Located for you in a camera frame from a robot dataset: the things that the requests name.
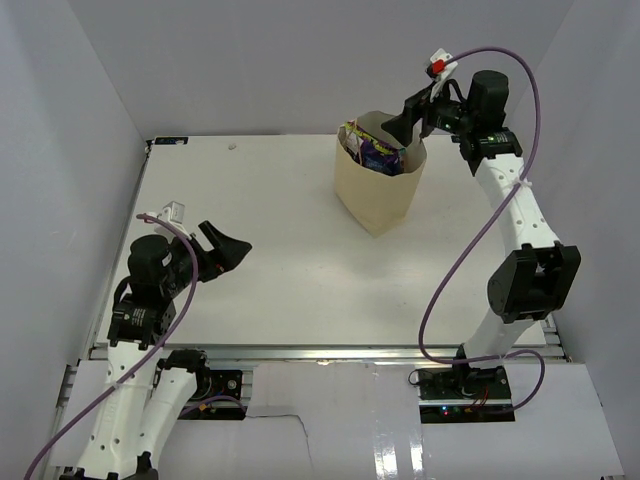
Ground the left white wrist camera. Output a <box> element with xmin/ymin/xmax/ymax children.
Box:
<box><xmin>153</xmin><ymin>201</ymin><xmax>190</xmax><ymax>242</ymax></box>

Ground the beige paper bag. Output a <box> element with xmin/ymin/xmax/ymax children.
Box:
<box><xmin>334</xmin><ymin>111</ymin><xmax>427</xmax><ymax>237</ymax></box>

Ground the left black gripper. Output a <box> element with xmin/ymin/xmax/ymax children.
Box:
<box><xmin>161</xmin><ymin>219</ymin><xmax>251</xmax><ymax>296</ymax></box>

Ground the dark purple snack bag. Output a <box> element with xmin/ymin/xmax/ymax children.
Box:
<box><xmin>341</xmin><ymin>120</ymin><xmax>406</xmax><ymax>176</ymax></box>

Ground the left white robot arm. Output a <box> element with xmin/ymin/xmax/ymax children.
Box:
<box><xmin>66</xmin><ymin>220</ymin><xmax>252</xmax><ymax>479</ymax></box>

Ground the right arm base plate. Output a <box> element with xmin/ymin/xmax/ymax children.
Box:
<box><xmin>407</xmin><ymin>367</ymin><xmax>516</xmax><ymax>425</ymax></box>

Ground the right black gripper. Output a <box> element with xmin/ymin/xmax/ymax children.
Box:
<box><xmin>383</xmin><ymin>78</ymin><xmax>477</xmax><ymax>147</ymax></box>

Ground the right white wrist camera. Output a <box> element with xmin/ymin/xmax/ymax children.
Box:
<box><xmin>425</xmin><ymin>48</ymin><xmax>458</xmax><ymax>101</ymax></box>

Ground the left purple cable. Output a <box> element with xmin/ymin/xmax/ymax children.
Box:
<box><xmin>22</xmin><ymin>212</ymin><xmax>249</xmax><ymax>480</ymax></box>

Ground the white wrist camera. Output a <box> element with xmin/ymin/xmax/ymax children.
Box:
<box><xmin>425</xmin><ymin>48</ymin><xmax>458</xmax><ymax>101</ymax></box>
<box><xmin>153</xmin><ymin>201</ymin><xmax>190</xmax><ymax>242</ymax></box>

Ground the aluminium table rail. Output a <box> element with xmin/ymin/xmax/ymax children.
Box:
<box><xmin>87</xmin><ymin>344</ymin><xmax>476</xmax><ymax>362</ymax></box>

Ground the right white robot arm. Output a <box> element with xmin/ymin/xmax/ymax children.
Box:
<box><xmin>382</xmin><ymin>70</ymin><xmax>581</xmax><ymax>399</ymax></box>

